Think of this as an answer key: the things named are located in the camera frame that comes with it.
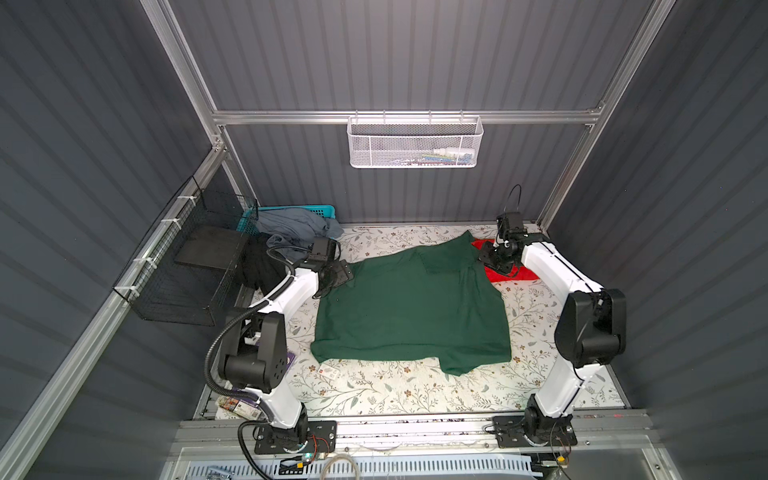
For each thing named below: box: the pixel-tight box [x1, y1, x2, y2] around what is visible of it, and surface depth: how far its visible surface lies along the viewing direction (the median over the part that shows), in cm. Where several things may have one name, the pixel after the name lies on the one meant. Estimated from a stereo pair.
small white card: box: [318, 364, 339, 380], surface depth 84 cm
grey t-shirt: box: [256, 208, 344, 261], surface depth 110 cm
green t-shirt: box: [310, 232, 513, 377], surface depth 97 cm
